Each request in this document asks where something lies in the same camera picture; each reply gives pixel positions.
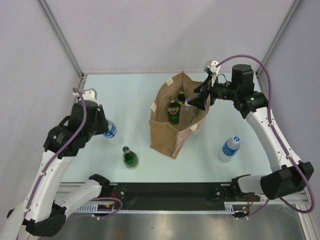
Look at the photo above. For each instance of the green bottle red label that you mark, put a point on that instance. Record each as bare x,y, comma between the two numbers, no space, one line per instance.
173,111

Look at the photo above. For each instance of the clear plastic bottle blue cap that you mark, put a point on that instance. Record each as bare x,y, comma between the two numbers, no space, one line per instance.
187,113

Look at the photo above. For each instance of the green glass bottle gold cap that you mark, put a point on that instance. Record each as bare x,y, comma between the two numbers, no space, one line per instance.
181,97

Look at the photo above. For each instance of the white cable duct rail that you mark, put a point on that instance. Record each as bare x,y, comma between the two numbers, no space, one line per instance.
223,208

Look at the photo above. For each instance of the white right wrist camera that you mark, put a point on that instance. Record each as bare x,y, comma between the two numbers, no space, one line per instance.
211,68

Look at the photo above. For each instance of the aluminium frame post left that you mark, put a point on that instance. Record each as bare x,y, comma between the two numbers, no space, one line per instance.
44,6

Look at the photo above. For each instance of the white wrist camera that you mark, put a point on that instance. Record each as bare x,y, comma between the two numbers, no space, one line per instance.
211,68
88,95

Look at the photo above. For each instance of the brown jute canvas bag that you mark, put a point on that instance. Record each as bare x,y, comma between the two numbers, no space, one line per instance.
167,138

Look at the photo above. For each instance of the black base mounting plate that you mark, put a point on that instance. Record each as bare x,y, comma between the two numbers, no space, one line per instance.
176,195

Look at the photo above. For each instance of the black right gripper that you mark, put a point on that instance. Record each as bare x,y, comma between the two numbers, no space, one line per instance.
201,101

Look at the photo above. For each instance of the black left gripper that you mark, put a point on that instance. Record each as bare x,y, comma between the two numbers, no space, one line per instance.
104,125

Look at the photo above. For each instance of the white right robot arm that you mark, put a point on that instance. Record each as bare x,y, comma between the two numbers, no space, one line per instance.
289,174

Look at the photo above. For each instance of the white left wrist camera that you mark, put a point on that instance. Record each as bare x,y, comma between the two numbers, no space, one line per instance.
88,95

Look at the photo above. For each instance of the green perrier bottle front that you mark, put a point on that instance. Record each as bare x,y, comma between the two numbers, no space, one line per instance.
130,158

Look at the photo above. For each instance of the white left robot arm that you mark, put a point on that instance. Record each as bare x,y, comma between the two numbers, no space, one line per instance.
40,213

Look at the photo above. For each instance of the blue label water bottle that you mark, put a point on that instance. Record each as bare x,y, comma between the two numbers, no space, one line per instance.
112,130
229,149

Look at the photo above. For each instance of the aluminium frame post right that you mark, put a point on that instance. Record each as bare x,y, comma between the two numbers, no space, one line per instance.
293,10

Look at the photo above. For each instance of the aluminium frame post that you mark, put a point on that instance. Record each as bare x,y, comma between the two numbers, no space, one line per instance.
44,6
293,10

